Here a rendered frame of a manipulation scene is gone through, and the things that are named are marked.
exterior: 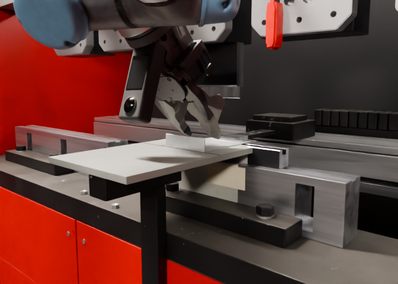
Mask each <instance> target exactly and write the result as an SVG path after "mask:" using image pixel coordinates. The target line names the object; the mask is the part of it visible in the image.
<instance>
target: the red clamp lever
mask: <svg viewBox="0 0 398 284"><path fill-rule="evenodd" d="M283 15H284V12H283V5H282V3H280V0H270V2H269V3H268V5H267V11H266V44H267V47H268V48H269V49H272V50H278V48H281V44H282V42H283Z"/></svg>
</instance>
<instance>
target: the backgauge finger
mask: <svg viewBox="0 0 398 284"><path fill-rule="evenodd" d="M315 124H316V121H315V120H307V115H299V114H279V113H267V114H256V115H253V119H252V120H246V132H244V133H237V134H231V135H224V136H221V138H228V139H233V140H248V139H252V138H268V139H274V140H285V141H296V140H301V139H304V138H308V137H313V136H315Z"/></svg>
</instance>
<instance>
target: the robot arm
mask: <svg viewBox="0 0 398 284"><path fill-rule="evenodd" d="M13 4H14V11H15V14H16V16H17V18H18V21H19V22H20V23H21V24H22V27H23V28H24V29H25V30H26V32H27V33H28V34H29V35H30V36H32V38H33V39H35V40H36V41H38V42H39V43H41V44H43V45H45V46H47V47H50V48H53V49H58V50H66V49H70V48H72V47H74V46H76V45H77V44H78V43H79V42H80V41H82V40H84V39H86V37H87V36H88V34H89V32H90V31H95V30H118V31H119V33H120V34H121V36H122V37H124V38H125V40H126V42H127V43H128V45H129V46H130V47H131V48H133V54H132V57H131V62H130V68H129V73H128V76H127V81H126V86H125V90H124V95H123V100H122V103H121V108H120V113H119V119H121V120H122V121H125V122H129V123H139V124H148V123H150V122H151V119H152V113H153V107H154V104H155V105H156V106H157V107H158V108H159V109H160V111H161V112H162V113H163V115H164V116H165V117H167V118H168V120H170V122H171V123H172V124H173V125H174V126H176V128H177V129H179V130H180V132H182V133H183V134H185V135H187V136H191V135H192V133H191V130H190V128H189V126H188V125H187V123H186V122H185V118H184V117H185V114H186V112H187V110H188V111H189V112H190V114H191V115H193V116H195V117H196V119H198V121H199V123H200V125H201V126H202V127H203V128H204V129H205V130H206V132H207V135H208V136H209V137H212V138H215V139H218V140H219V139H220V137H221V132H220V127H219V123H218V120H219V117H220V114H221V112H222V109H223V107H224V99H223V97H222V96H221V95H220V94H217V95H214V96H208V95H207V94H206V92H205V91H204V90H203V89H201V88H199V87H198V86H197V85H199V84H200V83H201V81H202V80H203V79H204V78H205V74H206V75H207V76H209V74H210V73H211V72H212V71H213V69H214V68H215V65H214V63H213V61H212V59H211V57H210V55H209V53H208V51H207V49H206V47H205V45H204V43H203V41H202V40H193V39H192V37H191V35H190V33H189V31H188V29H187V27H186V25H198V26H199V27H203V26H204V25H206V24H218V23H224V22H229V21H231V20H232V19H234V17H235V16H236V14H237V12H238V10H239V6H240V0H13ZM202 51H204V52H205V54H206V56H207V58H208V60H209V62H210V63H209V65H208V64H207V63H206V61H205V59H204V57H203V55H202V53H201V52H202Z"/></svg>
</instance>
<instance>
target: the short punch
mask: <svg viewBox="0 0 398 284"><path fill-rule="evenodd" d="M205 47H206V49H207V51H208V53H209V55H210V57H211V59H212V61H213V63H214V65H215V68H214V69H213V71H212V72H211V73H210V74H209V76H207V75H206V74H205V78H204V79H203V80H202V81H201V83H200V84H199V85H197V86H198V87H199V88H201V89H203V90H204V91H205V92H206V94H207V95H208V96H214V95H217V94H220V95H221V96H222V97H223V98H240V87H242V86H243V55H244V43H240V42H233V43H220V44H207V45H205ZM201 53H202V55H203V57H204V59H205V61H206V63H207V64H208V65H209V63H210V62H209V60H208V58H207V56H206V54H205V52H204V51H202V52H201Z"/></svg>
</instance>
